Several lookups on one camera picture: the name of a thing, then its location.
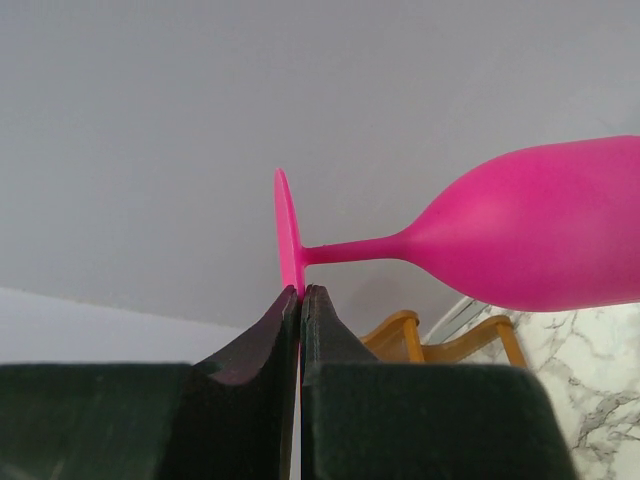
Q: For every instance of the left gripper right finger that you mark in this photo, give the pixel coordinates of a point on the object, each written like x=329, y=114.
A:
x=362, y=418

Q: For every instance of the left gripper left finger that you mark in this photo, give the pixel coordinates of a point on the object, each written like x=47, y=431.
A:
x=228, y=416

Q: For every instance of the pink wine glass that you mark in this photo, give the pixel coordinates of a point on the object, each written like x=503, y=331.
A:
x=546, y=228

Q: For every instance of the wooden rack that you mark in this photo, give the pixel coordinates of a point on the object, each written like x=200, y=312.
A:
x=396, y=340

